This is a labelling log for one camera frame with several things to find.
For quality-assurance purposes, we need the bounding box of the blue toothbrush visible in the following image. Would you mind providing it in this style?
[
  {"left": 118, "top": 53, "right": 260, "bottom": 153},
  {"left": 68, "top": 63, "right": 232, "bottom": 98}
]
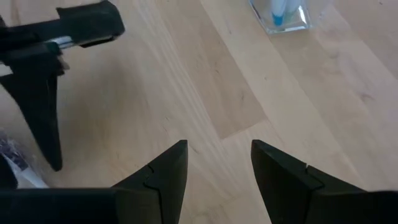
[{"left": 269, "top": 0, "right": 287, "bottom": 27}]

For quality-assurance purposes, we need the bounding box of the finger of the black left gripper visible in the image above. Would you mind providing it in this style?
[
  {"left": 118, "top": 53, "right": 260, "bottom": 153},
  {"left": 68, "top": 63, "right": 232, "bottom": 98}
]
[
  {"left": 0, "top": 62, "right": 64, "bottom": 172},
  {"left": 0, "top": 154, "right": 18, "bottom": 189}
]

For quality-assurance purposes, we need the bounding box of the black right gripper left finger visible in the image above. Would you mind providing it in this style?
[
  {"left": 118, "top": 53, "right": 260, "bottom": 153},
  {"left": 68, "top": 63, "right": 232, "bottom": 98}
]
[{"left": 0, "top": 139, "right": 189, "bottom": 224}]

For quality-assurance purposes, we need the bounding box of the clear plastic toothbrush holder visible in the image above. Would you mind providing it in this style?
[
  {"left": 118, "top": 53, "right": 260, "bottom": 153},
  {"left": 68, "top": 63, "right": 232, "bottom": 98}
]
[{"left": 248, "top": 0, "right": 313, "bottom": 35}]

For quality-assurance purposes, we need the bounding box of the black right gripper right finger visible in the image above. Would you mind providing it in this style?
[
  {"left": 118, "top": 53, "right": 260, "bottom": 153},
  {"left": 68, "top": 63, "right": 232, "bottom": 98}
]
[{"left": 251, "top": 139, "right": 398, "bottom": 224}]

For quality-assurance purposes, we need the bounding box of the purple toothbrush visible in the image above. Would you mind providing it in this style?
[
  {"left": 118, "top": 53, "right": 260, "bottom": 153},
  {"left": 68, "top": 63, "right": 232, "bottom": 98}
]
[{"left": 0, "top": 130, "right": 49, "bottom": 189}]

